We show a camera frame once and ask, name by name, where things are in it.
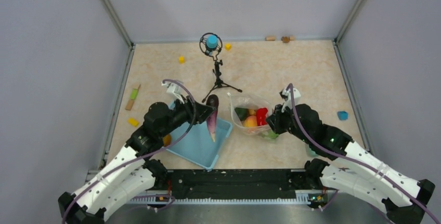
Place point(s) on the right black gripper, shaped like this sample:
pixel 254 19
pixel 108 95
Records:
pixel 274 120

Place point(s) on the orange toy peach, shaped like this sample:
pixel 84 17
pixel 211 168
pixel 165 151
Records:
pixel 250 122

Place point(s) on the yellow cube left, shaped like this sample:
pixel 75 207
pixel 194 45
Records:
pixel 181 60

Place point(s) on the blue toy block right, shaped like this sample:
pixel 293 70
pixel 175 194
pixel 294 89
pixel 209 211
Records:
pixel 342 115

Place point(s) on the yellow block front left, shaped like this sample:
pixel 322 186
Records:
pixel 133 122

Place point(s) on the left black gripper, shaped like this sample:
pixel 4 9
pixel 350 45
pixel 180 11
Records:
pixel 203 112

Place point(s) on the blue perforated plastic basket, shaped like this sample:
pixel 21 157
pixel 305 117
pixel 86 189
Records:
pixel 197 145

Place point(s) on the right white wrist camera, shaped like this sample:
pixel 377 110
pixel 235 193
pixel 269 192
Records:
pixel 291 96

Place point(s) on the clear polka dot zip bag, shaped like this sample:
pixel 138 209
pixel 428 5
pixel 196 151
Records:
pixel 251 102

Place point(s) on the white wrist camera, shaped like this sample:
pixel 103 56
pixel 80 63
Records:
pixel 291 96
pixel 174 90

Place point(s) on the green and wood toy block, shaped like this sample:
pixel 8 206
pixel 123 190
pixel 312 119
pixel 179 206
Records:
pixel 132 97

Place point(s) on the teal plastic bottle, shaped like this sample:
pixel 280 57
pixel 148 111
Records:
pixel 310 152

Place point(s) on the red toy bell pepper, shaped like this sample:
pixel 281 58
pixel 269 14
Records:
pixel 261 114

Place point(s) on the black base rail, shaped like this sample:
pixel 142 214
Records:
pixel 249 185

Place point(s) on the yellow orange toy fruit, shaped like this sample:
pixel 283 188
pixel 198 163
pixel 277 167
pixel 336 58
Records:
pixel 167 140

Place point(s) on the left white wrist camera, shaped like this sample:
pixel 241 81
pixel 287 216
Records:
pixel 174 90

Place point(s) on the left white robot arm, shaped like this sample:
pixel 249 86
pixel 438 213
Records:
pixel 133 169

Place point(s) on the purple toy eggplant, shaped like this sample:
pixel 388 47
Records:
pixel 211 121

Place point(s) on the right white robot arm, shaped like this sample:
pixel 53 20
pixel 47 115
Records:
pixel 347 167

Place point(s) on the brown wooden piece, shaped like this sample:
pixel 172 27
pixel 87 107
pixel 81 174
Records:
pixel 285 39

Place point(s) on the dark green toy avocado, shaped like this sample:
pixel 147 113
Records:
pixel 242 113

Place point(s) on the wooden cork piece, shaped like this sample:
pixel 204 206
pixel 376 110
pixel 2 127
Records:
pixel 270 38

